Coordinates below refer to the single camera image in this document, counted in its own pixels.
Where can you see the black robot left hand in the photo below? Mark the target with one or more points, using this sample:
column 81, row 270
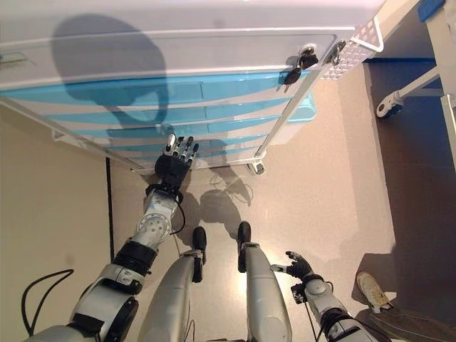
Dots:
column 171, row 167

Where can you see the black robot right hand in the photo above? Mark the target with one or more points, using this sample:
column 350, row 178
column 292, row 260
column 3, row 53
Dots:
column 301, row 269

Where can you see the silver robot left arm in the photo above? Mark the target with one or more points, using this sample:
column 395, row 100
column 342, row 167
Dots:
column 153, row 224

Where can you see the silver robot right leg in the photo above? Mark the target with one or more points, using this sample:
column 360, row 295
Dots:
column 263, row 285

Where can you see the white sneaker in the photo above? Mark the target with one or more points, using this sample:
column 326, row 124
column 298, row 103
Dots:
column 372, row 290

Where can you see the white medical cart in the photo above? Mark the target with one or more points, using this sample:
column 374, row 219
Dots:
column 213, row 53

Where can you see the dark trouser leg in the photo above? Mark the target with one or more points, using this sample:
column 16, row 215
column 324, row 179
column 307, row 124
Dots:
column 420, row 327

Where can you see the waste bin with blue lid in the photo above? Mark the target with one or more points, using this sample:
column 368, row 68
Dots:
column 303, row 110

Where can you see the black key bunch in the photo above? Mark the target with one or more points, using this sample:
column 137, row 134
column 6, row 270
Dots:
column 294, row 75

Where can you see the bed caster wheel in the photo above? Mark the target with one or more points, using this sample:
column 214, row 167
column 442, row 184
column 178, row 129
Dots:
column 386, row 107

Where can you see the green white cart label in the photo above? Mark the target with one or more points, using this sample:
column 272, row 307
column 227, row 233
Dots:
column 14, row 57

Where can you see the silver lock key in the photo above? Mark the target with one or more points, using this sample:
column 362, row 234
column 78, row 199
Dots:
column 336, row 50

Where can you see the white perforated side basket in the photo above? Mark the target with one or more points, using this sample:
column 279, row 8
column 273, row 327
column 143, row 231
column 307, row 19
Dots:
column 360, row 35

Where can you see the blue bed corner bumper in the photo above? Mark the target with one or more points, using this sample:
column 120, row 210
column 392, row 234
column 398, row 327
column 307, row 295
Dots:
column 429, row 9

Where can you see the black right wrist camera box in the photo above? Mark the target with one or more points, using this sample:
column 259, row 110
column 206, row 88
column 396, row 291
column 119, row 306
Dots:
column 298, row 294

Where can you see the white hospital bed frame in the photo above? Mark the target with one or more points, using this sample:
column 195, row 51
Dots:
column 441, row 46

